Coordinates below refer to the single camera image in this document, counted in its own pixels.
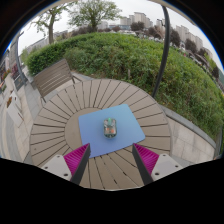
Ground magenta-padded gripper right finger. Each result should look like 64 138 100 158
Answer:
131 143 184 186

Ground green trimmed hedge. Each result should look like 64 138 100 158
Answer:
25 32 224 141

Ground brown slatted outdoor chair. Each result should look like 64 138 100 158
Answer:
33 58 83 103

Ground beige parasol canopy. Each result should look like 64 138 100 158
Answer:
151 0 198 27

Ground transparent green computer mouse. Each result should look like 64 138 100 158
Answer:
102 117 118 139

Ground round leafy green tree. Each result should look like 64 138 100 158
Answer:
68 0 123 32

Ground dark curved parasol pole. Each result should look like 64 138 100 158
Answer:
152 14 172 99

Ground distant high-rise buildings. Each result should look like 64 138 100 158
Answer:
119 11 214 60

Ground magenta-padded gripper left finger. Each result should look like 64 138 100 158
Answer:
40 143 92 186

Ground tall grey sign pillar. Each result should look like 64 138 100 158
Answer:
9 31 28 92

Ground blue square mouse pad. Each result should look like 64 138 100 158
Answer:
78 103 147 159

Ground leaning bare-trunk tree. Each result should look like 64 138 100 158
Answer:
31 3 68 46

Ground white flower planter box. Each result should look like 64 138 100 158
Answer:
5 91 24 128

